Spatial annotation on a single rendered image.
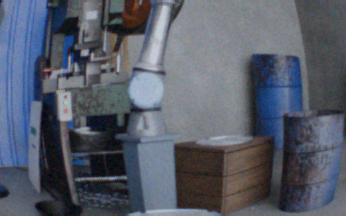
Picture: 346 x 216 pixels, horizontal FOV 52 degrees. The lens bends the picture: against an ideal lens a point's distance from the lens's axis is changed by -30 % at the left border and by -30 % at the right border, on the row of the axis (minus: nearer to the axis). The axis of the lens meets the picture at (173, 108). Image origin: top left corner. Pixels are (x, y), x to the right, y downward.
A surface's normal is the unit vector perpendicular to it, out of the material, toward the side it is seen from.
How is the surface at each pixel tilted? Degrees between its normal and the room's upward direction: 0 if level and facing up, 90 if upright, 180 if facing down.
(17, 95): 90
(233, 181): 90
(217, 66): 90
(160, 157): 90
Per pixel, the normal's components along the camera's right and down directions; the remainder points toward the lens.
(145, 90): 0.05, 0.18
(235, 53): 0.51, 0.02
